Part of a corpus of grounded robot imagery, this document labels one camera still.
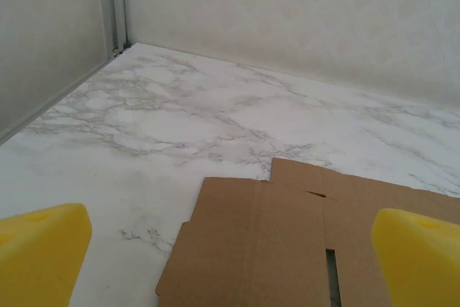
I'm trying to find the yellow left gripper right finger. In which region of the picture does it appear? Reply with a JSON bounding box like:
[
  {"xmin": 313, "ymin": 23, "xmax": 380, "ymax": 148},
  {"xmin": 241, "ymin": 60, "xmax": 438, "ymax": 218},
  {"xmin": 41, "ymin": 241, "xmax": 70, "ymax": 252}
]
[{"xmin": 371, "ymin": 208, "xmax": 460, "ymax": 307}]

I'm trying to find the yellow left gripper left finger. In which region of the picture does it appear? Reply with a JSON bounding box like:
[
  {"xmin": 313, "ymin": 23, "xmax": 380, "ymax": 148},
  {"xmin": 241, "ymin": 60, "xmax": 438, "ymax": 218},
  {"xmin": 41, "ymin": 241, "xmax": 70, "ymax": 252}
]
[{"xmin": 0, "ymin": 203, "xmax": 93, "ymax": 307}]

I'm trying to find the brown cardboard box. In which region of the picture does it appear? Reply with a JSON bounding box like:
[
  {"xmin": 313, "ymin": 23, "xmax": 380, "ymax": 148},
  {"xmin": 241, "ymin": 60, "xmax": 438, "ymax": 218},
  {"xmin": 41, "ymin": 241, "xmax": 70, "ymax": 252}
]
[{"xmin": 155, "ymin": 157, "xmax": 460, "ymax": 307}]

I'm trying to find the aluminium left corner post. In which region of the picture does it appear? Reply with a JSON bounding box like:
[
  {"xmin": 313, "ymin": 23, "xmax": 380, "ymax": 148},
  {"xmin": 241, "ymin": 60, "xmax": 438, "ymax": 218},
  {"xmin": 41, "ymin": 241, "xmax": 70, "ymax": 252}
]
[{"xmin": 101, "ymin": 0, "xmax": 131, "ymax": 58}]

